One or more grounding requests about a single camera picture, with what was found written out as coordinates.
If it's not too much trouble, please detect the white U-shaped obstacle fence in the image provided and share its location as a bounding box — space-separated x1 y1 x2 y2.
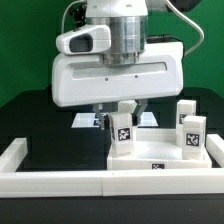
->
0 138 224 198

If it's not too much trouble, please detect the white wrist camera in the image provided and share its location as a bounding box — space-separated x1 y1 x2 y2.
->
56 25 111 55

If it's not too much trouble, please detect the white sheet with fiducial markers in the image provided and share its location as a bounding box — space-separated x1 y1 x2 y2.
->
72 112 158 128

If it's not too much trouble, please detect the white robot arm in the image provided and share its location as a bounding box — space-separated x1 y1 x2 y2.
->
52 0 201 117

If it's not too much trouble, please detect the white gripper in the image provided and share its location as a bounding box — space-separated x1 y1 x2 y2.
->
52 42 183 130

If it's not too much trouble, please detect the white square tabletop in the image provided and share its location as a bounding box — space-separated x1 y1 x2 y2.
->
107 128 212 170

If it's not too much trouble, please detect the white cable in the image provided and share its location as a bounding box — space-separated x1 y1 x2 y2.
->
60 0 86 34

